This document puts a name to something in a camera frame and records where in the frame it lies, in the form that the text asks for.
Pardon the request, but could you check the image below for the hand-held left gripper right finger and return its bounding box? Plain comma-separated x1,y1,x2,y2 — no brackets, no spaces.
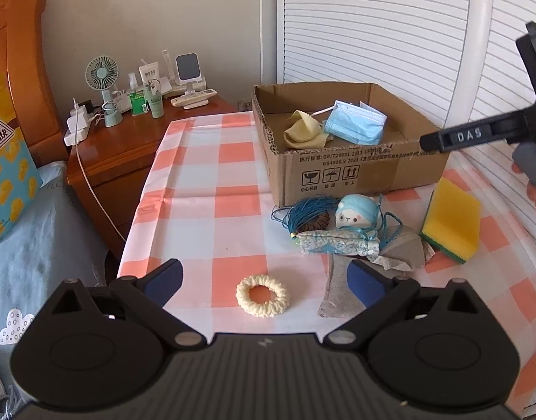
324,259,483,351

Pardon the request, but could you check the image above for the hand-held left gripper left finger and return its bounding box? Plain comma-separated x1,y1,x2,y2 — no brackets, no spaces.
53,259,206,351

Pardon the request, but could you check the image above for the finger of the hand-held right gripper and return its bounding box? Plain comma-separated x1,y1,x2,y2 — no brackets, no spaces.
420,111,529,154

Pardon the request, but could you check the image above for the blue white plush toy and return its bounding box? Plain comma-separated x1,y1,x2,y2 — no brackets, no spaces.
334,194,385,230

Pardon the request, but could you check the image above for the yellow green sponge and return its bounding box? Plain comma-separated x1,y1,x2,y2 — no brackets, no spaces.
420,178,482,264

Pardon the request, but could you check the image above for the brown cardboard box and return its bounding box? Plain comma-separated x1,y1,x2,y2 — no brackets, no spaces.
252,82,452,208

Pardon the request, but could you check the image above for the blue face mask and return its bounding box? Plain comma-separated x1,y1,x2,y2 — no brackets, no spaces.
312,100,388,146

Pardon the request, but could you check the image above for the grey sock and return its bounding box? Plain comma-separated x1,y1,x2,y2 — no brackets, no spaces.
317,254,409,319

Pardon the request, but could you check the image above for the blue patterned fabric pouch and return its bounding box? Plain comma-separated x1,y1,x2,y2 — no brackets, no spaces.
300,225,380,259

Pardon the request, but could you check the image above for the grey fabric pouch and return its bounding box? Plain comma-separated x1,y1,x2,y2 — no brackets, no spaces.
379,223,436,272

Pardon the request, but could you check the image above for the orange white checked tablecloth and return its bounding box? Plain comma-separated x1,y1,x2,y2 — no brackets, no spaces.
117,111,536,420

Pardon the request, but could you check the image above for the cream scrunchie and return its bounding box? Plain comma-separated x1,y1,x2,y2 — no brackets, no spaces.
236,274,291,318

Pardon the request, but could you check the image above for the blue cloud print bedsheet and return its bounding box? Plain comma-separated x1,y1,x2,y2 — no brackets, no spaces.
0,162,120,420

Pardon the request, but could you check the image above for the wooden nightstand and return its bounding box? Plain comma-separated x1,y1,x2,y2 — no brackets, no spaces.
67,94,240,254

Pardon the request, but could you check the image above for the white louvered door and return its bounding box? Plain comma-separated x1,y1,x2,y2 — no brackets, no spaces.
277,0,536,420

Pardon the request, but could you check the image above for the yellow cleaning cloth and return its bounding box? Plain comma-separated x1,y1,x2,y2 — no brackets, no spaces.
282,111,334,154

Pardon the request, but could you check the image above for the white power strip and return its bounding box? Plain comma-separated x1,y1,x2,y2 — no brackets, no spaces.
63,116,96,146

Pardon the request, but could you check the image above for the green cream tube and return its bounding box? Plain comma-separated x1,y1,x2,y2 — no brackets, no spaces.
144,79,164,119

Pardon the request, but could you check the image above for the green sanitizer bottle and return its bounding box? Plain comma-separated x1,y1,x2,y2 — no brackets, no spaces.
128,73,147,117

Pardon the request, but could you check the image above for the white charger plug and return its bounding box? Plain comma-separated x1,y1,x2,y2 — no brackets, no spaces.
68,104,91,130

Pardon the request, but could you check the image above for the white remote control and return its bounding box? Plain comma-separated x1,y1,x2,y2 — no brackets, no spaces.
170,89,218,106

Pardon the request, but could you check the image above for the yellow blue paper bag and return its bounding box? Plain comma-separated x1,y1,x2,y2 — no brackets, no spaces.
0,107,43,250

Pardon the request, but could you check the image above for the white cream tube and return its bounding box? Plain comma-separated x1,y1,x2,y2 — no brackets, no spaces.
139,59,160,86

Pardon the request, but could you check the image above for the green desk fan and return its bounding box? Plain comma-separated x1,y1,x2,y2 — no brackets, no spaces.
85,55,122,127

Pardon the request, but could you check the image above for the white phone stand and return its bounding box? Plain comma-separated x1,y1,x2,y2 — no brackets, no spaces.
175,52,209,110

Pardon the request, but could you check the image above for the wooden bed headboard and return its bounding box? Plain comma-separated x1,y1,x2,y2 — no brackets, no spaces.
0,0,69,167

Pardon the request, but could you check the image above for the brown hair tie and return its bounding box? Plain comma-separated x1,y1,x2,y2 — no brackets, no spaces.
301,213,336,233

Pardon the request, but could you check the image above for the blue cord coil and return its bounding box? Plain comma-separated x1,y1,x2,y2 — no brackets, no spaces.
272,197,339,239

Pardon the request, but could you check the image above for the white power cable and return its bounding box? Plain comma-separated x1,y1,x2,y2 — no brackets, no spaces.
73,96,128,243

